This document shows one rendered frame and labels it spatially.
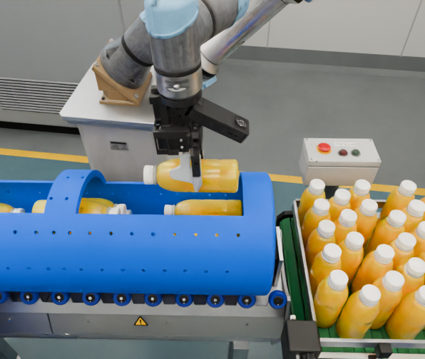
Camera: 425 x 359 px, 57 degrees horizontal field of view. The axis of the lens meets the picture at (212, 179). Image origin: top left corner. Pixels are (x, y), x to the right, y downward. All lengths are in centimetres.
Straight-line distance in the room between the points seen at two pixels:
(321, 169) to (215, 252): 47
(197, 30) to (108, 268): 50
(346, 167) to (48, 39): 198
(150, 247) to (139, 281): 9
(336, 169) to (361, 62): 274
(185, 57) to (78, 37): 197
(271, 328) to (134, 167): 65
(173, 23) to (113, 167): 84
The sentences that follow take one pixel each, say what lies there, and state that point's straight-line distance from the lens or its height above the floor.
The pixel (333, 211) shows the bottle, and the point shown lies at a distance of 109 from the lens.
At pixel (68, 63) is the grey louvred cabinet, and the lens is 267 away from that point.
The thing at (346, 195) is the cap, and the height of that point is 109.
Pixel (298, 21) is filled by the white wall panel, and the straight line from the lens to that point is 364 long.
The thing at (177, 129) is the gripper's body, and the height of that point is 142.
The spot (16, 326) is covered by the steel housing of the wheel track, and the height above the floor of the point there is 86.
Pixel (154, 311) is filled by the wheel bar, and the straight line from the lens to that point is 103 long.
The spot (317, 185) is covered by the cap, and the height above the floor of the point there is 109.
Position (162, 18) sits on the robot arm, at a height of 161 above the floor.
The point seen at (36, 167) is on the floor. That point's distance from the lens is 290.
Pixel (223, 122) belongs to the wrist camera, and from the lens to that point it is 68.
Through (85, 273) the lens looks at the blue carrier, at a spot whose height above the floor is 113.
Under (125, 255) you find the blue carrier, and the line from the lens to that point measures 82.
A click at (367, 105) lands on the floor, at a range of 343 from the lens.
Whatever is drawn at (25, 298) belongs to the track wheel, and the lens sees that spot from 109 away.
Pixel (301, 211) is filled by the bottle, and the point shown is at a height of 99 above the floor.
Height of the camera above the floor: 184
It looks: 46 degrees down
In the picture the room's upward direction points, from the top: straight up
